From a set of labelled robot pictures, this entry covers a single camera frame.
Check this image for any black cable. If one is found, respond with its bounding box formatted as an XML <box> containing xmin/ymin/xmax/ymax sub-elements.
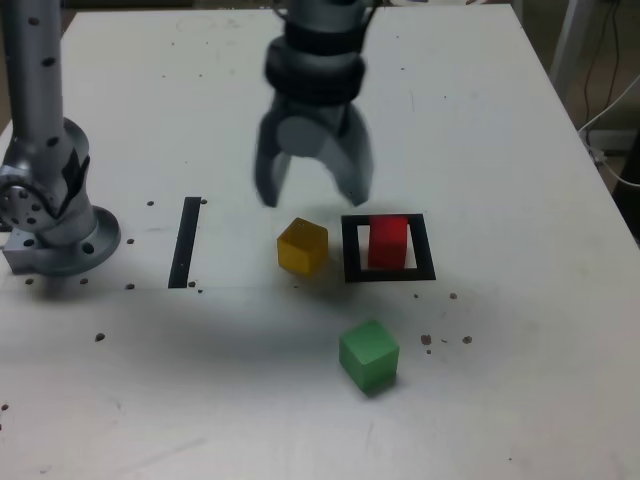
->
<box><xmin>583</xmin><ymin>0</ymin><xmax>621</xmax><ymax>121</ymax></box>

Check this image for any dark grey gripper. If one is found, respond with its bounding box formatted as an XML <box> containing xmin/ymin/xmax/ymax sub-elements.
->
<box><xmin>253</xmin><ymin>92</ymin><xmax>377</xmax><ymax>209</ymax></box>

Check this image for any white metal post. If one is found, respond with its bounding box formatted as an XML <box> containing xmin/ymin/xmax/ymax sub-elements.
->
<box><xmin>548</xmin><ymin>0</ymin><xmax>592</xmax><ymax>87</ymax></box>

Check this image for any red cube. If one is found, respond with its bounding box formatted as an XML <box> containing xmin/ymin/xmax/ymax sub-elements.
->
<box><xmin>367</xmin><ymin>214</ymin><xmax>411</xmax><ymax>270</ymax></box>

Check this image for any white cable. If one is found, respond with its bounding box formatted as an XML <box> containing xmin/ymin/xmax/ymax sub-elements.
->
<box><xmin>577</xmin><ymin>73</ymin><xmax>640</xmax><ymax>189</ymax></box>

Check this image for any yellow cube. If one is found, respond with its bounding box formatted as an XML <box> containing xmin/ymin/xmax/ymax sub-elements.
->
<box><xmin>276</xmin><ymin>216</ymin><xmax>330</xmax><ymax>277</ymax></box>

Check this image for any green cube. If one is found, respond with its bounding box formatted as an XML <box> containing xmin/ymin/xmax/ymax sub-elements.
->
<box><xmin>338</xmin><ymin>319</ymin><xmax>401</xmax><ymax>396</ymax></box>

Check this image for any black tape square outline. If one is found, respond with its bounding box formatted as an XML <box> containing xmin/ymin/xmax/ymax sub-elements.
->
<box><xmin>340</xmin><ymin>213</ymin><xmax>437</xmax><ymax>284</ymax></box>

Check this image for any black tape strip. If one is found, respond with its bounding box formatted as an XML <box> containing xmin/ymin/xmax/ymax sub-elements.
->
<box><xmin>167</xmin><ymin>196</ymin><xmax>203</xmax><ymax>290</ymax></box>

